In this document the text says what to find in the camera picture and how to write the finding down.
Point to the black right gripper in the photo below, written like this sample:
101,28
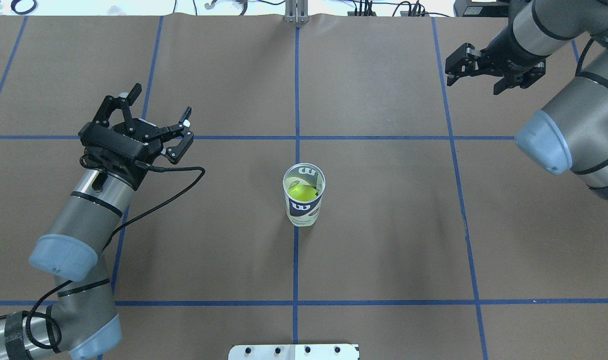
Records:
503,53

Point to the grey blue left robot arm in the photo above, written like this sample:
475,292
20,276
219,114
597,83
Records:
79,315

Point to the blue tape roll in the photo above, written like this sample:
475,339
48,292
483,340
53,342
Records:
25,7

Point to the black box white label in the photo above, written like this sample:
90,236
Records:
481,8

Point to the aluminium frame post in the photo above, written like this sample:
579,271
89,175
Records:
296,12

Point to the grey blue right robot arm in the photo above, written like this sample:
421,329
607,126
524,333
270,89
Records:
570,132

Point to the yellow tennis ball Wilson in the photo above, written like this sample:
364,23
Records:
302,192

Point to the clear tennis ball tube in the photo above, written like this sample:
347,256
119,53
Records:
303,214

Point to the brown paper table mat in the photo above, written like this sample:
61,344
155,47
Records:
437,238

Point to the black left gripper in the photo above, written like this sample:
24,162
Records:
147,133

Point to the white pedestal column base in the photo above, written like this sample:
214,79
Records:
320,351

